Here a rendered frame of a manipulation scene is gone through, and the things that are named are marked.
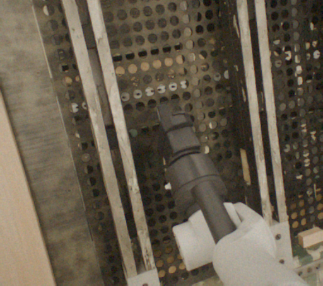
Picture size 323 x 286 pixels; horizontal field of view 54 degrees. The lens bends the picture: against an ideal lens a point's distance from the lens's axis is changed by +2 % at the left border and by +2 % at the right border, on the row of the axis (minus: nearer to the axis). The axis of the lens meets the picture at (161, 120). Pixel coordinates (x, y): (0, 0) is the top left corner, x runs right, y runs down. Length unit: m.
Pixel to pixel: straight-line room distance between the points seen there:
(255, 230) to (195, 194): 0.10
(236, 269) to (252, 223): 0.09
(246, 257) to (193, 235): 0.12
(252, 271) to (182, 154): 0.24
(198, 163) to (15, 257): 0.40
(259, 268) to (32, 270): 0.48
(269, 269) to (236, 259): 0.05
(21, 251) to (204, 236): 0.37
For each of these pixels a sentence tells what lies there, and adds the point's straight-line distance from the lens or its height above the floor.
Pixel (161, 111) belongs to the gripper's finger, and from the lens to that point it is 0.61.
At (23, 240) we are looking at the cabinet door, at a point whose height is 1.10.
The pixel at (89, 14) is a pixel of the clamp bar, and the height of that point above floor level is 1.45.
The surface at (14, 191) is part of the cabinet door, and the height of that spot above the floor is 1.18.
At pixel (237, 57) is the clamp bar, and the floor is 1.34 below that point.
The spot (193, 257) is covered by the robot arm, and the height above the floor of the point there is 1.23.
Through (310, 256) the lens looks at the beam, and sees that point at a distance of 0.93.
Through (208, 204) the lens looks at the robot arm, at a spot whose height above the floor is 1.29.
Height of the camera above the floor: 1.68
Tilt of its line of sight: 43 degrees down
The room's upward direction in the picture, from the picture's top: straight up
